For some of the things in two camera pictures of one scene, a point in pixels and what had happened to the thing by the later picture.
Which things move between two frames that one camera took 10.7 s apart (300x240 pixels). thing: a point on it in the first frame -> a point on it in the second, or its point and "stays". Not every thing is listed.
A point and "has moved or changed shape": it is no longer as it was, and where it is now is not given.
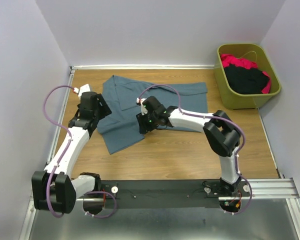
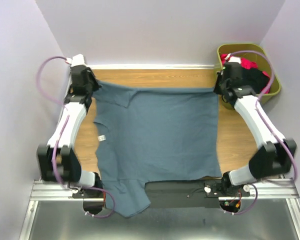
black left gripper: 103,105 -> 90,81
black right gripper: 142,122 -> 219,85
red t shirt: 227,59 stays
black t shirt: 244,81 stays
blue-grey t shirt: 124,96 has moved or changed shape
